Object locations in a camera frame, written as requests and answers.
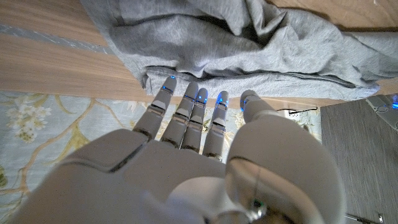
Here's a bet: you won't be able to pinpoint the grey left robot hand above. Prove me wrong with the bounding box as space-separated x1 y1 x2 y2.
366 94 398 131

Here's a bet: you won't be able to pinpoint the white power strip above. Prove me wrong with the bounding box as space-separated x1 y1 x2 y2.
276 107 322 121

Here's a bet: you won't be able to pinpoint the grey shorts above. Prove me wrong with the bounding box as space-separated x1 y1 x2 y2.
80 0 398 101

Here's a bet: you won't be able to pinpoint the floral printed backdrop cloth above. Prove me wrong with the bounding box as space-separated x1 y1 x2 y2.
0 90 323 218

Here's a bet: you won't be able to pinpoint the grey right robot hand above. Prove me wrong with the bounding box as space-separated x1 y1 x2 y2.
9 75 346 224

